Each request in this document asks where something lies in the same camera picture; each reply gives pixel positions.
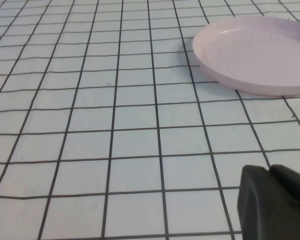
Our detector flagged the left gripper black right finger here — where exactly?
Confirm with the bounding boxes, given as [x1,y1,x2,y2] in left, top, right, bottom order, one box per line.
[269,163,300,240]

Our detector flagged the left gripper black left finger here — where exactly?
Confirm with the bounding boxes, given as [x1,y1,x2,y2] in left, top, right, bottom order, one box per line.
[237,164,291,240]

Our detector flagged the pink round plate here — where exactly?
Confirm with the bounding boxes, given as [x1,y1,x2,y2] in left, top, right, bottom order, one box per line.
[191,16,300,97]

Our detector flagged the white black grid tablecloth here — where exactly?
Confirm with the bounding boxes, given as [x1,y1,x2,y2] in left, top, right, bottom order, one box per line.
[0,0,300,240]

